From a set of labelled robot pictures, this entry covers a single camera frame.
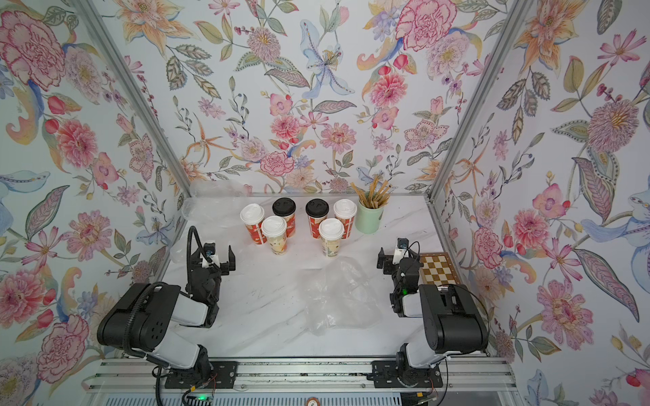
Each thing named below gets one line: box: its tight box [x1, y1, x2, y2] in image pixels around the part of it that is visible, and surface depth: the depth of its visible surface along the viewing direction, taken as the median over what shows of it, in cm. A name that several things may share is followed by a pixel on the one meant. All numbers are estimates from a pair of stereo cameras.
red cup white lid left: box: [239, 203, 268, 246], surface depth 95 cm
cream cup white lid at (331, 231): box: [318, 217, 345, 258], surface depth 90 cm
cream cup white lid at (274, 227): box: [260, 215, 287, 256], surface depth 90 cm
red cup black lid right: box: [304, 197, 330, 240], surface depth 95 cm
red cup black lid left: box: [271, 197, 298, 239], surface depth 95 cm
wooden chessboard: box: [418, 252, 461, 287], surface depth 95 cm
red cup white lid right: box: [333, 197, 359, 240], surface depth 95 cm
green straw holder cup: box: [355, 199, 386, 235], surface depth 106 cm
